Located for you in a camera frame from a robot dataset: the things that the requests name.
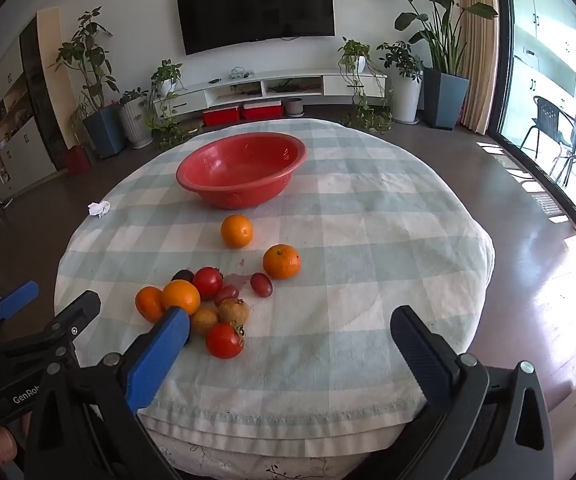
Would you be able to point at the large-leaf plant in grey-blue pot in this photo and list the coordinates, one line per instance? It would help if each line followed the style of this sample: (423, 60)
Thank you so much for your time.
(443, 100)

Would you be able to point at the tall plant in blue pot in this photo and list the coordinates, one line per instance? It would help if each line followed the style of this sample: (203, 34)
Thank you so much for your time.
(104, 132)

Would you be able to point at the brown rough round fruit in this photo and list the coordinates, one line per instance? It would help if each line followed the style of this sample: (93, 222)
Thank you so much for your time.
(233, 311)

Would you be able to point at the yellow-brown smooth round fruit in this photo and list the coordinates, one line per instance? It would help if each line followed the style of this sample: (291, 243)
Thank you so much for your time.
(205, 321)

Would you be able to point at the trailing pothos in white pot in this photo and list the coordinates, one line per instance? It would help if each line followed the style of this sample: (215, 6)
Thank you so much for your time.
(167, 85)
(360, 62)

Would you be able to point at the black framed sliding glass door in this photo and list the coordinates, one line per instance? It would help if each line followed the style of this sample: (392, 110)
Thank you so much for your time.
(500, 60)

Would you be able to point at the grey round pot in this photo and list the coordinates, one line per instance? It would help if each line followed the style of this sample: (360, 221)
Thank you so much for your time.
(294, 107)

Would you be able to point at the crumpled white tissue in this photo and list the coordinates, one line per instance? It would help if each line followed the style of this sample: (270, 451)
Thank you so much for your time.
(99, 208)

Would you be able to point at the red tomato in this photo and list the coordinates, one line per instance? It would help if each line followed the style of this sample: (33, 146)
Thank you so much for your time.
(208, 282)
(224, 340)

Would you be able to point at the red plastic bowl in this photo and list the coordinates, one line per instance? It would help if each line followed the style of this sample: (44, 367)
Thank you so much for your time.
(238, 165)

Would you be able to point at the red floor bin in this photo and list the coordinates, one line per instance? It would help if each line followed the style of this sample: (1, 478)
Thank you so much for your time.
(77, 159)

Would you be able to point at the bushy plant in tall white pot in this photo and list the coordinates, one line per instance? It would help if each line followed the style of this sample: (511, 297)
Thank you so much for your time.
(404, 97)

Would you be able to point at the plant in white ribbed pot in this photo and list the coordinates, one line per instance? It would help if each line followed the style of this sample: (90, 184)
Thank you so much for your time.
(135, 122)

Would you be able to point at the orange with green stem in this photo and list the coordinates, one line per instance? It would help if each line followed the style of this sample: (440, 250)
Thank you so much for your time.
(281, 261)

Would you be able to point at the black wall television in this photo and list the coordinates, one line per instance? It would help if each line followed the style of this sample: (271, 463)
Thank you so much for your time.
(253, 5)

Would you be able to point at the white television cabinet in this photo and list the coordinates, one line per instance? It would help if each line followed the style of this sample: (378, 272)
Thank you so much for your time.
(348, 84)

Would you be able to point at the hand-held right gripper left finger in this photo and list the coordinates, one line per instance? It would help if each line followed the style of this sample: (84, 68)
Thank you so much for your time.
(158, 355)

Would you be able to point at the white and wood wall cabinet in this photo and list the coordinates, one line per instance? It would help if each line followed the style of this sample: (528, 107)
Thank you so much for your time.
(23, 145)

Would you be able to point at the red storage box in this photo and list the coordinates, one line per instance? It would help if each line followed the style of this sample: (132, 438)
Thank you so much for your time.
(262, 110)
(221, 116)

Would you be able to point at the green white checkered tablecloth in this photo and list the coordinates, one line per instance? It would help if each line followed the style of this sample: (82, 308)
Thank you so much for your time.
(343, 260)

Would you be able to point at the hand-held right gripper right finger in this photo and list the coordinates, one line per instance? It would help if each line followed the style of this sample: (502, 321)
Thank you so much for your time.
(418, 355)

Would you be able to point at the beige curtain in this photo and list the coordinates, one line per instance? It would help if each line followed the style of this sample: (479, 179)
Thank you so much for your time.
(478, 75)

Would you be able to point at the smooth round orange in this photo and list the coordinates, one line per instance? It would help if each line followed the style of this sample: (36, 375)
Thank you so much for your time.
(181, 296)
(238, 230)
(148, 304)

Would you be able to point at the black set-top box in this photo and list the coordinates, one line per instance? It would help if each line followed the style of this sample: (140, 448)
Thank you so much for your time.
(288, 88)

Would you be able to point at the dark purple plum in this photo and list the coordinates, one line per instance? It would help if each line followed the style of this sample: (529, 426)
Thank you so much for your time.
(182, 275)

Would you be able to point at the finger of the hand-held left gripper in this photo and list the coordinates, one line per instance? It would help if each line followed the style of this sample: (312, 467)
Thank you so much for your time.
(75, 312)
(15, 301)

